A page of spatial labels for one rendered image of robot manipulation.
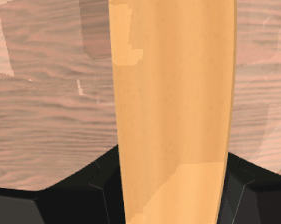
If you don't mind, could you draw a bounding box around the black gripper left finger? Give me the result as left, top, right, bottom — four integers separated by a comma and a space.
0, 144, 127, 224

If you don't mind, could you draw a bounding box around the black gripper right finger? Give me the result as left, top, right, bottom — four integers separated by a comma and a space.
216, 152, 281, 224

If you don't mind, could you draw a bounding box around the light wooden board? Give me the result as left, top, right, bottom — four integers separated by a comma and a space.
108, 0, 237, 224

